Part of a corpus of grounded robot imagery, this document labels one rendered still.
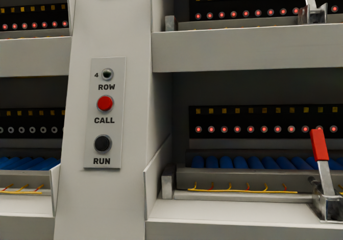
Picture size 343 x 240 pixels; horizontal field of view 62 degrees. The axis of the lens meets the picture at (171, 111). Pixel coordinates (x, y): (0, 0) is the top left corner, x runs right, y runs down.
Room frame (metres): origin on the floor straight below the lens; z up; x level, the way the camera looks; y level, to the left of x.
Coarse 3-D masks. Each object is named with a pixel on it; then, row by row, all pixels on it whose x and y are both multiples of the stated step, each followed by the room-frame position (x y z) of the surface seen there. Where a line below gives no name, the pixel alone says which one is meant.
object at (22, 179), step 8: (0, 176) 0.37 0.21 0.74; (8, 176) 0.37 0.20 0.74; (16, 176) 0.37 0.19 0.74; (24, 176) 0.36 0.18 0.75; (32, 176) 0.36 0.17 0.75; (40, 176) 0.36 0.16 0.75; (48, 176) 0.36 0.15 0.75; (0, 184) 0.37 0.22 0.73; (8, 184) 0.37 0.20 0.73; (16, 184) 0.37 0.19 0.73; (24, 184) 0.37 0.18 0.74; (32, 184) 0.37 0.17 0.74; (40, 184) 0.36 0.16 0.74; (48, 184) 0.36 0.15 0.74; (0, 192) 0.35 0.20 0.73; (8, 192) 0.35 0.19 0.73; (16, 192) 0.35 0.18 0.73; (24, 192) 0.35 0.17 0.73; (32, 192) 0.35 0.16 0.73; (40, 192) 0.35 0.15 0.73
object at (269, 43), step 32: (160, 0) 0.33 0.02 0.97; (192, 0) 0.45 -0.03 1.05; (224, 0) 0.44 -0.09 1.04; (256, 0) 0.44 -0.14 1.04; (288, 0) 0.43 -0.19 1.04; (320, 0) 0.43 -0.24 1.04; (160, 32) 0.30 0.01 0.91; (192, 32) 0.29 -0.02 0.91; (224, 32) 0.29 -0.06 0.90; (256, 32) 0.28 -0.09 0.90; (288, 32) 0.28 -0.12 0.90; (320, 32) 0.28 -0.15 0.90; (160, 64) 0.31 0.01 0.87; (192, 64) 0.30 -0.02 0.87; (224, 64) 0.30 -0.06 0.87; (256, 64) 0.29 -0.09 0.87; (288, 64) 0.29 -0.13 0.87; (320, 64) 0.29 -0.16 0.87
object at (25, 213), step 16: (0, 144) 0.51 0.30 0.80; (16, 144) 0.50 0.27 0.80; (32, 144) 0.50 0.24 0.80; (48, 144) 0.49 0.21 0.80; (0, 208) 0.33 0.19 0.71; (16, 208) 0.33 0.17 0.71; (32, 208) 0.33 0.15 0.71; (48, 208) 0.33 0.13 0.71; (0, 224) 0.32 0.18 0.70; (16, 224) 0.32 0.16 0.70; (32, 224) 0.32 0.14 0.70; (48, 224) 0.31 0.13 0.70
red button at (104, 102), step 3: (105, 96) 0.30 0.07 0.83; (99, 99) 0.30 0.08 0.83; (102, 99) 0.30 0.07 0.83; (105, 99) 0.30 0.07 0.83; (108, 99) 0.30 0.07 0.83; (99, 102) 0.30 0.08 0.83; (102, 102) 0.30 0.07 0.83; (105, 102) 0.30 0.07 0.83; (108, 102) 0.30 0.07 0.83; (111, 102) 0.30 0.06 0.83; (99, 105) 0.30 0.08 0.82; (102, 105) 0.30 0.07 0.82; (105, 105) 0.30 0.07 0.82; (108, 105) 0.30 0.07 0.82; (111, 105) 0.30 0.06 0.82; (99, 108) 0.30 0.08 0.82; (102, 108) 0.30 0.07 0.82; (105, 108) 0.30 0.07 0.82; (108, 108) 0.30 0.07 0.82
